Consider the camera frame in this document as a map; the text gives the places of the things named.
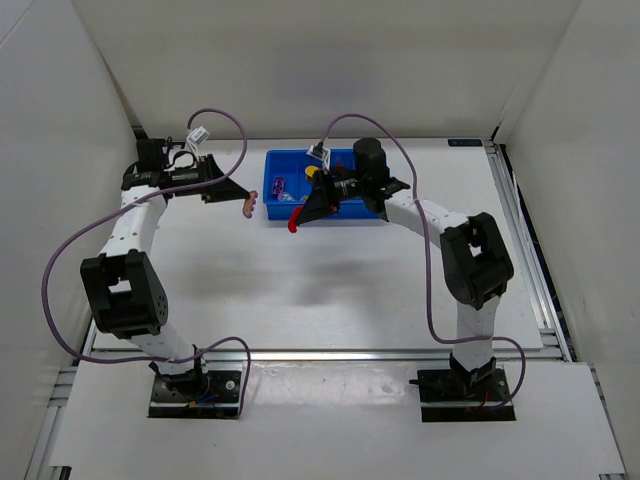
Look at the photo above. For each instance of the red half-round lego brick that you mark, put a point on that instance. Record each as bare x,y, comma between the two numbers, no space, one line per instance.
292,225

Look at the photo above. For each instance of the purple butterfly lego brick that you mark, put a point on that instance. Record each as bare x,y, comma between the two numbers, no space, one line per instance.
278,185

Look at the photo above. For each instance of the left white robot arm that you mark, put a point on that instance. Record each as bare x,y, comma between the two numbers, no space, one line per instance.
125,293

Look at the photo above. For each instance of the aluminium frame rail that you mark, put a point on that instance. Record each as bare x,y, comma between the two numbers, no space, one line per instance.
552,353

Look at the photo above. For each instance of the yellow orange butterfly lego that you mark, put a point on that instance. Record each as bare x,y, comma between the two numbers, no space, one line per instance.
310,172

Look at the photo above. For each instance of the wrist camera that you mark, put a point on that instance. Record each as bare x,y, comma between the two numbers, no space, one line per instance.
320,153
196,137

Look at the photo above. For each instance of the blue divided plastic bin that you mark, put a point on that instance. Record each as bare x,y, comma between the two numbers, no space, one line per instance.
291,164

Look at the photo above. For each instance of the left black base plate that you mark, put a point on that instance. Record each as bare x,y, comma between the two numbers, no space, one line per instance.
214,391

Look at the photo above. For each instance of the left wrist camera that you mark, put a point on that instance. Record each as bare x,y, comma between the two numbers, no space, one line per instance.
196,137

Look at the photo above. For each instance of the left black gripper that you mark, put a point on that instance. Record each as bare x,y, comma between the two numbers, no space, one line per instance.
208,178

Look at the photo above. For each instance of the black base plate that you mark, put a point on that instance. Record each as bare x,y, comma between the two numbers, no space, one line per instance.
214,391
444,399

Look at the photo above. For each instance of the purple rounded lego brick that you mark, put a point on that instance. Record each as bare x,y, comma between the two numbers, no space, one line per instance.
249,204

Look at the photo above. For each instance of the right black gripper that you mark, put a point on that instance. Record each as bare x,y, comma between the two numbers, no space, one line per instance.
326,190

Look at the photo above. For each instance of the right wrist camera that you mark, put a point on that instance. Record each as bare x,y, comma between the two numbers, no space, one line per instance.
320,153

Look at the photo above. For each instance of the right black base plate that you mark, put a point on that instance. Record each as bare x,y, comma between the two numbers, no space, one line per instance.
444,399

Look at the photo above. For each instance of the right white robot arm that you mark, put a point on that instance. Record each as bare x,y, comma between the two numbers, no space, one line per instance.
475,261

